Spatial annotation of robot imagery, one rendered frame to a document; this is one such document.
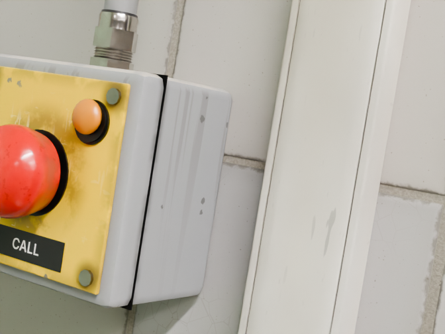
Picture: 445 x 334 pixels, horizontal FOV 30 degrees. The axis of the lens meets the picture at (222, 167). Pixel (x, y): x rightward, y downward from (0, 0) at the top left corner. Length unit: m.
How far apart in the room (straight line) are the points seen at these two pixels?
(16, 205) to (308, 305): 0.13
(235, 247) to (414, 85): 0.11
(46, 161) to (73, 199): 0.02
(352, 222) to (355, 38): 0.08
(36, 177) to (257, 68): 0.12
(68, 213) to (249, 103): 0.10
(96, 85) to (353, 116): 0.11
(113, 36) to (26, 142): 0.07
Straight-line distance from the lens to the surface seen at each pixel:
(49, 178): 0.35
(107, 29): 0.39
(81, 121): 0.35
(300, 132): 0.36
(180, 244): 0.38
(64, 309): 0.47
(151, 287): 0.37
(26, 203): 0.35
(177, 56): 0.42
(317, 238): 0.35
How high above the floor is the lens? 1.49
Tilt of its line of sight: 3 degrees down
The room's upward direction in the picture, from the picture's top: 9 degrees clockwise
